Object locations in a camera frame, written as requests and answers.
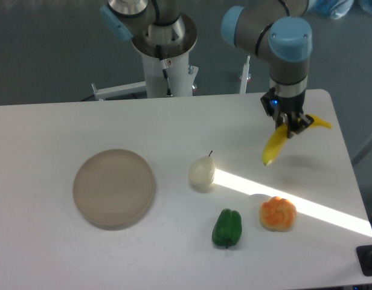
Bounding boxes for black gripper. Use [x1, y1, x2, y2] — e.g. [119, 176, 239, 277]
[260, 88, 314, 139]

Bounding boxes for yellow toy banana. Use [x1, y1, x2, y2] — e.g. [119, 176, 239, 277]
[261, 115, 332, 166]

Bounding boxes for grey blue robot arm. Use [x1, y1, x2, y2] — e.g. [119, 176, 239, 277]
[100, 1, 314, 137]

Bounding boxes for orange toy bread roll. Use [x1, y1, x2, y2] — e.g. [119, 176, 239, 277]
[259, 196, 297, 232]

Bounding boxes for white toy pear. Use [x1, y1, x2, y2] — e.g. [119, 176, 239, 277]
[188, 150, 216, 192]

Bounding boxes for blue plastic bag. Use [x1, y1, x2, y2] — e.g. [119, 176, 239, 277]
[307, 0, 372, 20]

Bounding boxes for green toy bell pepper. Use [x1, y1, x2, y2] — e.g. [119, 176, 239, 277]
[211, 208, 242, 248]

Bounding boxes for black device at table edge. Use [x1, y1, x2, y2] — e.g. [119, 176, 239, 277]
[356, 245, 372, 277]

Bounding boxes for beige round plate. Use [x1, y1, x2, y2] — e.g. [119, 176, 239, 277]
[72, 149, 155, 230]

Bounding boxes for white clamp post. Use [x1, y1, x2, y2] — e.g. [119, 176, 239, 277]
[239, 55, 251, 94]

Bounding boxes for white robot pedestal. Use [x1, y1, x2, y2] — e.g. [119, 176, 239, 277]
[92, 13, 199, 100]

